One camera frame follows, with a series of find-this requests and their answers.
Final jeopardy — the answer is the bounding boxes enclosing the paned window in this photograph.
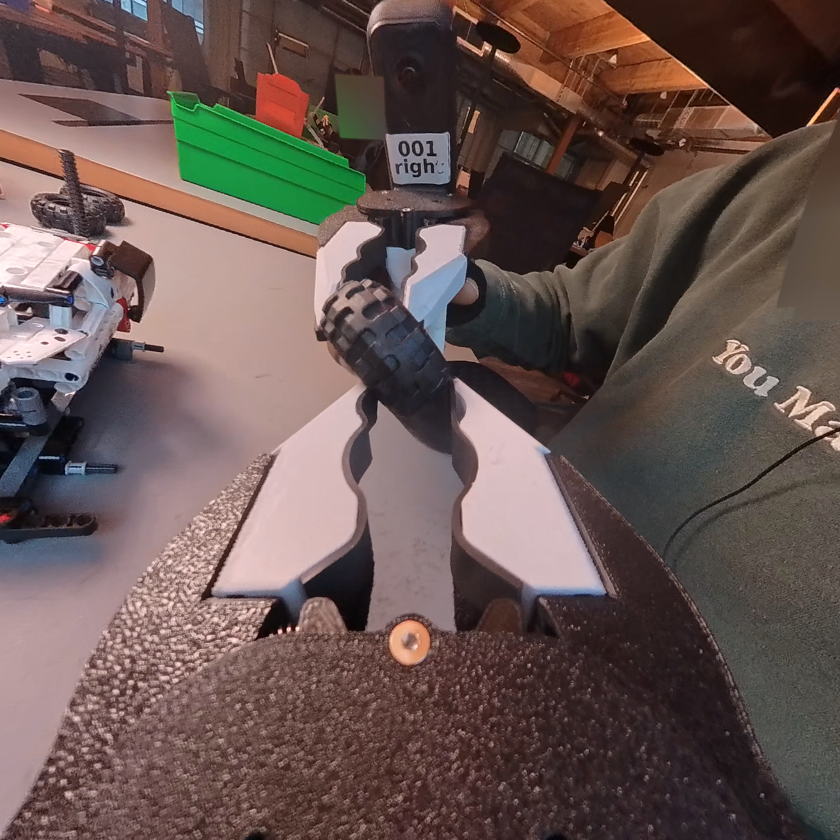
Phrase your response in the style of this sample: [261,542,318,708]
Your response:
[105,0,211,40]

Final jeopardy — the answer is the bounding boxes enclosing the green plastic bin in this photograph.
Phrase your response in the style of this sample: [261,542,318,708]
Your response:
[168,92,368,227]

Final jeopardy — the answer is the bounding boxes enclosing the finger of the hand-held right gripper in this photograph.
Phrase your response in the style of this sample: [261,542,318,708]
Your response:
[398,224,473,325]
[314,221,391,332]

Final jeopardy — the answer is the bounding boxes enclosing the white toy brick truck model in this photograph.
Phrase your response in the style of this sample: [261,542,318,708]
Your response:
[0,149,165,543]

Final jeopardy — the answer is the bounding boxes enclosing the black drawstring cord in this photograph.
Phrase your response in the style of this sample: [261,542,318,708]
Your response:
[661,431,840,563]

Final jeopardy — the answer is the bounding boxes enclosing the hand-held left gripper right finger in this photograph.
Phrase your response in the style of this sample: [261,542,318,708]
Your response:
[451,382,611,603]

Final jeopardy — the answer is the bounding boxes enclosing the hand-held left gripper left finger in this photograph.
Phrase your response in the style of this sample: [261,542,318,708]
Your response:
[210,384,379,602]

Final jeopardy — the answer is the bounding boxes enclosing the red plastic bin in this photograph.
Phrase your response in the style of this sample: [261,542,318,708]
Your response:
[256,73,312,139]

